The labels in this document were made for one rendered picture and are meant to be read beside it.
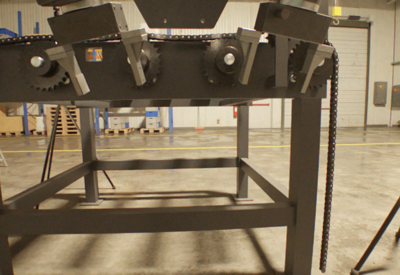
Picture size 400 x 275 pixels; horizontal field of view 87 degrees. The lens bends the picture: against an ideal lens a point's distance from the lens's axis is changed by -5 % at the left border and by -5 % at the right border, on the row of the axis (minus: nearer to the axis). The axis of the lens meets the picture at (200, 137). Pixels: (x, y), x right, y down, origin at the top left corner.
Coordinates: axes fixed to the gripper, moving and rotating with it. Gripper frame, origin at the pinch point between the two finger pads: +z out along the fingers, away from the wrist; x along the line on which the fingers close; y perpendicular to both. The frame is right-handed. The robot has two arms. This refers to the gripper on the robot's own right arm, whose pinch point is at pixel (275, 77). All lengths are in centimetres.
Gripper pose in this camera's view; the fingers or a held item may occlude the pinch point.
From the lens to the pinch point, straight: 50.9
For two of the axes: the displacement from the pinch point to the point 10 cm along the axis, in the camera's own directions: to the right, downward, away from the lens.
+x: 9.8, 0.8, 2.0
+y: 1.3, 4.9, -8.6
